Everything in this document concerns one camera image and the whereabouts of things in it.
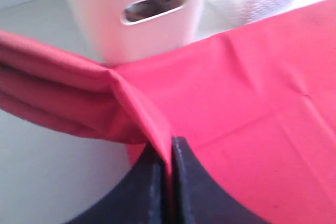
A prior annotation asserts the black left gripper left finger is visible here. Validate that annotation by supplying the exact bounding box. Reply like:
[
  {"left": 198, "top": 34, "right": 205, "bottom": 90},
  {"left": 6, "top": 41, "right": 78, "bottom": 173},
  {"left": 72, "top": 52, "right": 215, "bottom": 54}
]
[{"left": 68, "top": 144, "right": 165, "bottom": 224}]

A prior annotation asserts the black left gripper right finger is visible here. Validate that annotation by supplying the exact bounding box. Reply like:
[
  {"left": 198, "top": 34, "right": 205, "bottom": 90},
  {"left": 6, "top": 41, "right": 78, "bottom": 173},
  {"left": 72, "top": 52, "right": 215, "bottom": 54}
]
[{"left": 172, "top": 137, "right": 267, "bottom": 224}]

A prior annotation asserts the red tablecloth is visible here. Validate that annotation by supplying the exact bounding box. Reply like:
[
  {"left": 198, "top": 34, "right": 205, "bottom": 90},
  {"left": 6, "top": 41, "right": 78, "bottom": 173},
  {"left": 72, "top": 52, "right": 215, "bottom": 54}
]
[{"left": 1, "top": 0, "right": 335, "bottom": 223}]

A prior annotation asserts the stainless steel cup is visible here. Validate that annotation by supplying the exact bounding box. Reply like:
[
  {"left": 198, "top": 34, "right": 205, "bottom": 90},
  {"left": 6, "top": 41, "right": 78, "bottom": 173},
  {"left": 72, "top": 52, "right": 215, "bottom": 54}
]
[{"left": 124, "top": 0, "right": 181, "bottom": 22}]

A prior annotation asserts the cream plastic storage bin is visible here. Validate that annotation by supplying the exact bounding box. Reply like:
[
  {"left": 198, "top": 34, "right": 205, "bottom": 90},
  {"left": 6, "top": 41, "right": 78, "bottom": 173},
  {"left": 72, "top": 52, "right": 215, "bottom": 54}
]
[{"left": 67, "top": 0, "right": 203, "bottom": 65}]

